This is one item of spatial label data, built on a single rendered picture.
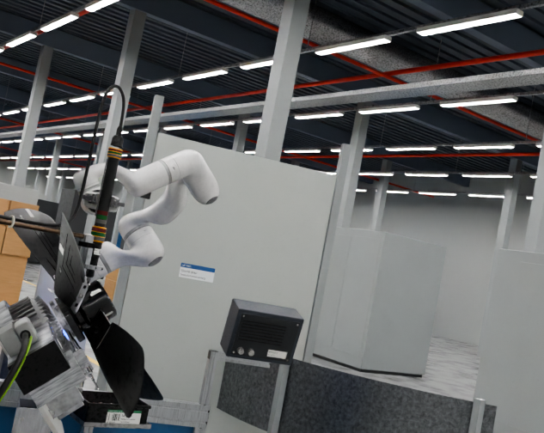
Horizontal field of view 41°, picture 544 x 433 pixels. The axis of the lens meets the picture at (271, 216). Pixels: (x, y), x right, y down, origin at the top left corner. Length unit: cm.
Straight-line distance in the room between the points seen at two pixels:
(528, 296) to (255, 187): 456
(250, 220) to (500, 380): 470
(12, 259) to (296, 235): 670
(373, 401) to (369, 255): 839
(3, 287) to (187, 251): 661
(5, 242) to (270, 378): 696
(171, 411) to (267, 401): 131
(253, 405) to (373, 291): 793
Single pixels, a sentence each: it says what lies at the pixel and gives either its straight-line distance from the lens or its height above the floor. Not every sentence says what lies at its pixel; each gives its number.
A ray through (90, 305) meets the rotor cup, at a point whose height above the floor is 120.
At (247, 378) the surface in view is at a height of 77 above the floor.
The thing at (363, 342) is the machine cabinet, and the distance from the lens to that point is 1185.
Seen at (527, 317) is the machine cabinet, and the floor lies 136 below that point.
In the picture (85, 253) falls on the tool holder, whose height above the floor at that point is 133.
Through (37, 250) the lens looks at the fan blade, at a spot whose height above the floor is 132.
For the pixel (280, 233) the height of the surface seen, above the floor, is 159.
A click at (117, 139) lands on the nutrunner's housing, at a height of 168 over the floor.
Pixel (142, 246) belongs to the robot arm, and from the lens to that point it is 291.
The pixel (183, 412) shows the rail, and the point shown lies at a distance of 273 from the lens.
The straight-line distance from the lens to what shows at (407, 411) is 366.
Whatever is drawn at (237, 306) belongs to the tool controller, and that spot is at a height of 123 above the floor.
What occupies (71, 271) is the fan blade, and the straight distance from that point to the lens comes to 196.
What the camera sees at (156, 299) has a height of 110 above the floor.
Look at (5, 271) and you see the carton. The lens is 1053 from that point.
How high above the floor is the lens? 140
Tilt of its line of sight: 4 degrees up
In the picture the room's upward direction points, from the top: 11 degrees clockwise
